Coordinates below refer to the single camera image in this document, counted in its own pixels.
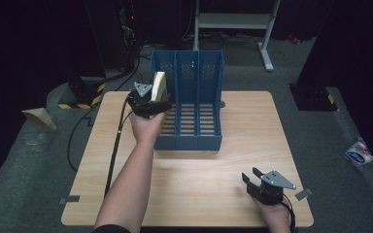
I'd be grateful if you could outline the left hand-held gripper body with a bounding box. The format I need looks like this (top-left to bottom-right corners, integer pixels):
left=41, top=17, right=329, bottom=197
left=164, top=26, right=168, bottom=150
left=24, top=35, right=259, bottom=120
left=127, top=82, right=153, bottom=119

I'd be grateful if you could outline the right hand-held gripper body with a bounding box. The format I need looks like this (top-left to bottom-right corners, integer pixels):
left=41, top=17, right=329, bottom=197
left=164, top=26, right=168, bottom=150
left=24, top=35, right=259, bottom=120
left=246, top=170, right=297, bottom=206

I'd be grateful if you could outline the yellow book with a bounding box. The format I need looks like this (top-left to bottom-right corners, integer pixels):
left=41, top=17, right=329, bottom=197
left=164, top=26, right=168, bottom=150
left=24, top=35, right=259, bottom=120
left=151, top=71, right=169, bottom=103

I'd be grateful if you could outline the blue file rack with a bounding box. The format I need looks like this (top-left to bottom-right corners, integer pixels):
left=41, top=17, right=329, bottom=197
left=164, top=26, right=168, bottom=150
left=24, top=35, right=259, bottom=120
left=151, top=50, right=225, bottom=151

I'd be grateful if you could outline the person's left hand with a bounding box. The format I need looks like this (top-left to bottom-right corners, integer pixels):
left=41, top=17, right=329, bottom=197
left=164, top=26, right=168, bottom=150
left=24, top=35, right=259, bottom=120
left=129, top=110, right=167, bottom=146

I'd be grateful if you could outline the person's right hand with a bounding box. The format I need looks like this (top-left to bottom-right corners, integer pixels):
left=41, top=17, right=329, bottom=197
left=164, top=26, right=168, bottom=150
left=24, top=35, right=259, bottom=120
left=252, top=193, right=293, bottom=233

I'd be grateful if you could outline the grey tape strip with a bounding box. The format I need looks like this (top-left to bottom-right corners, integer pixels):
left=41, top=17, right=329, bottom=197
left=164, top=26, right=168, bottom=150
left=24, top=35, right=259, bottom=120
left=58, top=195, right=81, bottom=205
left=294, top=187, right=315, bottom=201

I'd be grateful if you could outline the yellow black striped stand base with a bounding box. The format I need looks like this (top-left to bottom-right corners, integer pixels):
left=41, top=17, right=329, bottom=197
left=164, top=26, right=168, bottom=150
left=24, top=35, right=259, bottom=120
left=57, top=75, right=107, bottom=111

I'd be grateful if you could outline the white blue packet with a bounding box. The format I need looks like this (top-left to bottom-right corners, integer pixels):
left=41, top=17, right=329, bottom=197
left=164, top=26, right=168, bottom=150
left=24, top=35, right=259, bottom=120
left=344, top=137, right=373, bottom=167

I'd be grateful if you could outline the beige cardboard piece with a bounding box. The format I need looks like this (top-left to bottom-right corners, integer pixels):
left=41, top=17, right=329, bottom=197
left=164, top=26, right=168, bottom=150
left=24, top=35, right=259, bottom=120
left=21, top=107, right=58, bottom=132

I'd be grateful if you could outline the white metal stand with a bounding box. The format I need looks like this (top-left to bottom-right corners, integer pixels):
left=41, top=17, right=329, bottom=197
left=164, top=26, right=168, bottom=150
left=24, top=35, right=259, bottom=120
left=192, top=0, right=282, bottom=73

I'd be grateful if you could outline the black sleeve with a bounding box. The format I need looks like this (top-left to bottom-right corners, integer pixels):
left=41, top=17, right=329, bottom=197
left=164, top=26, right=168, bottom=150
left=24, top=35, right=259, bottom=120
left=91, top=224, right=132, bottom=233

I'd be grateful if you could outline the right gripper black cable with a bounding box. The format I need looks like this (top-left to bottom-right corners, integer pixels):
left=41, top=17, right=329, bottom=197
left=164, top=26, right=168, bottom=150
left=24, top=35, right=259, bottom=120
left=281, top=193, right=297, bottom=233

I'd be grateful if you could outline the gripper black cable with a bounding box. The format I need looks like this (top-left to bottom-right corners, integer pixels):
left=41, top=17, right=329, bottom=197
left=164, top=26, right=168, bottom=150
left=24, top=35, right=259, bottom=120
left=104, top=93, right=134, bottom=197
left=281, top=193, right=297, bottom=233

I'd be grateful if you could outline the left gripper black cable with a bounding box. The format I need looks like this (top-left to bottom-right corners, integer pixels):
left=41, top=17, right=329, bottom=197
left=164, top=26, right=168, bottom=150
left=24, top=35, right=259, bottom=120
left=104, top=93, right=134, bottom=197

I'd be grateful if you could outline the black floor cable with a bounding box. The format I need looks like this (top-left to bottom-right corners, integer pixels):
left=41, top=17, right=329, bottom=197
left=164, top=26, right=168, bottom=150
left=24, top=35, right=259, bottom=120
left=66, top=106, right=102, bottom=172

